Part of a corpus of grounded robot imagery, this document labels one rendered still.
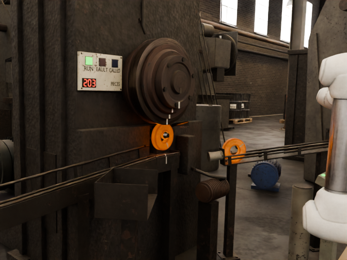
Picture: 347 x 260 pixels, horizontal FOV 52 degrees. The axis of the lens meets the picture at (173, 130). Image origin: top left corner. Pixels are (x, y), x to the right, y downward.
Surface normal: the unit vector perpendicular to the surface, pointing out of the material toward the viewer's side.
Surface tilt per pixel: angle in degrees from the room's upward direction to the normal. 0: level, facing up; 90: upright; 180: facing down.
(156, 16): 90
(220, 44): 92
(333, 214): 87
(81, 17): 90
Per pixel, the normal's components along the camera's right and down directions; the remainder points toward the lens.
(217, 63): 0.69, 0.13
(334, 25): -0.81, 0.04
